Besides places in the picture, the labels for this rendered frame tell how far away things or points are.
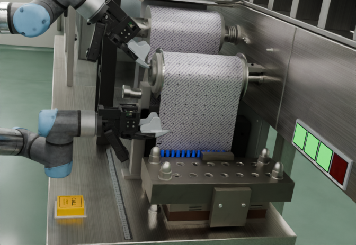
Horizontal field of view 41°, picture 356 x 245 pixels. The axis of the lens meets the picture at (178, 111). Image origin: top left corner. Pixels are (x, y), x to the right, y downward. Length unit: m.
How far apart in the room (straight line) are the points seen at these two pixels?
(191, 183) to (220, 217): 0.13
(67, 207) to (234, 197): 0.44
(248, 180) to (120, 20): 0.55
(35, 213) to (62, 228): 1.76
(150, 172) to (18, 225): 1.74
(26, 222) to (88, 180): 1.49
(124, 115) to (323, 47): 0.54
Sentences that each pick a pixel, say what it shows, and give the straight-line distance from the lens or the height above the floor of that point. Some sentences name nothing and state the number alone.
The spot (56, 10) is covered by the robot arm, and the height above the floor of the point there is 1.41.
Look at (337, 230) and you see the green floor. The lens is 3.30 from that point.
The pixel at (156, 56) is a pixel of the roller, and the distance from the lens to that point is 1.35.
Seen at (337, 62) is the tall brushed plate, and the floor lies 1.40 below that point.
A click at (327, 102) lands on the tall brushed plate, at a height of 1.30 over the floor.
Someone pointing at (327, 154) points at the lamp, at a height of 1.20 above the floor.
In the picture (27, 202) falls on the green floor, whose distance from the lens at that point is 3.12.
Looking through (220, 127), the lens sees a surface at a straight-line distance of 1.41.
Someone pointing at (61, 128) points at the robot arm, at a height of 1.11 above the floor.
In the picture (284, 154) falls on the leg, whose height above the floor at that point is 0.96.
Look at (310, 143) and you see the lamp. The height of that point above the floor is 1.19.
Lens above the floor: 1.60
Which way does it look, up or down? 19 degrees down
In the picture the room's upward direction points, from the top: 7 degrees clockwise
